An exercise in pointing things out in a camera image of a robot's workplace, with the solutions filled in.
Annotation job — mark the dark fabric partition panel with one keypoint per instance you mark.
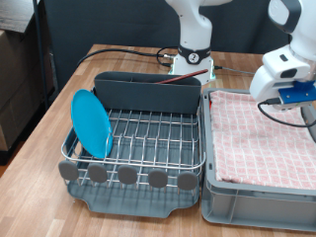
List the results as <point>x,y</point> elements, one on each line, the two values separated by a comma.
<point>115,23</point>

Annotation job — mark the pink checked dish towel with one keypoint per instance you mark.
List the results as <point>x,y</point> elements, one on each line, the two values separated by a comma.
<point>256,148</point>

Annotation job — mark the gray plastic crate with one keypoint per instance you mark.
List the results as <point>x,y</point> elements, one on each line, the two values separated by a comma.
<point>256,210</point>

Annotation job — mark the reddish brown wooden spoon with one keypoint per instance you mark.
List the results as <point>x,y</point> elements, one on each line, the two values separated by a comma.
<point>184,76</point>

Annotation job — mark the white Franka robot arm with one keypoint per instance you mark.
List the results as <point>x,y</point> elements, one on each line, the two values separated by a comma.
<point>194,29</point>

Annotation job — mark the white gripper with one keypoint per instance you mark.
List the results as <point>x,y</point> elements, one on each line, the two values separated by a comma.
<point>263,85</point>

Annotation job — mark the black metal pole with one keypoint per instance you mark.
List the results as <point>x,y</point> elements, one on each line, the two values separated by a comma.
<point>39,49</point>

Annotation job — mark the cardboard box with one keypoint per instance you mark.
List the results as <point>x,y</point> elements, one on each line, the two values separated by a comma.
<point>19,89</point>

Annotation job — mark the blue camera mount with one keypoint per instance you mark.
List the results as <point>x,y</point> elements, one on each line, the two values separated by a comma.
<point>298,92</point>

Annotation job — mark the dark wooden shelf board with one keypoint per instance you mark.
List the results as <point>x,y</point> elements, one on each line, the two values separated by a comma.
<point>15,13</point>

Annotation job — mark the blue plastic plate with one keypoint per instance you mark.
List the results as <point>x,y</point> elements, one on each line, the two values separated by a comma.
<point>91,123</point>

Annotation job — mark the dark gray cutlery holder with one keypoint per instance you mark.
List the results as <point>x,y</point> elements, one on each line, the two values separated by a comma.
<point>148,95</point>

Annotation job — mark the gray plastic drain tray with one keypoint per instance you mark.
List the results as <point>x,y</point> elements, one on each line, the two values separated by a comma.
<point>131,204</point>

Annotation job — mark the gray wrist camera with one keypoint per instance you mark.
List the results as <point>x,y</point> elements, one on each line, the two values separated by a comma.
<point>293,104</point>

